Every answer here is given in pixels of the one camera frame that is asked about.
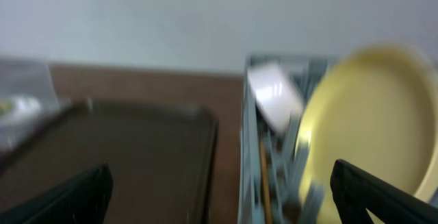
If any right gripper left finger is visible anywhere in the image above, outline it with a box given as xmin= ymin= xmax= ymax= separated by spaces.
xmin=1 ymin=164 xmax=114 ymax=224

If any pink bowl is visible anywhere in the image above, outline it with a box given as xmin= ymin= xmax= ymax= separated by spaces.
xmin=246 ymin=63 xmax=305 ymax=134

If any grey dishwasher rack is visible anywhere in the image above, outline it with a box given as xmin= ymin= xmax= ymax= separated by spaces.
xmin=237 ymin=54 xmax=438 ymax=224

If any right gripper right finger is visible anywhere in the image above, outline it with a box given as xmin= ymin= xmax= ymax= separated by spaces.
xmin=330 ymin=160 xmax=437 ymax=224

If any clear plastic bin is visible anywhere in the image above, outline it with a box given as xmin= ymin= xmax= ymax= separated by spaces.
xmin=1 ymin=58 xmax=60 ymax=152

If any yellow plate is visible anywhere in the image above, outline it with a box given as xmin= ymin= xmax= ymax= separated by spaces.
xmin=297 ymin=44 xmax=437 ymax=223

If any brown serving tray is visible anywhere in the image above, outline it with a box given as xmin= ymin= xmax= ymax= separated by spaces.
xmin=1 ymin=101 xmax=217 ymax=223

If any white napkin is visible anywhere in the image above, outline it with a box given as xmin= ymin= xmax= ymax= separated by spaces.
xmin=1 ymin=95 xmax=42 ymax=126

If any wooden chopstick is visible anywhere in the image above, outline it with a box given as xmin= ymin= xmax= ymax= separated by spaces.
xmin=259 ymin=142 xmax=272 ymax=224

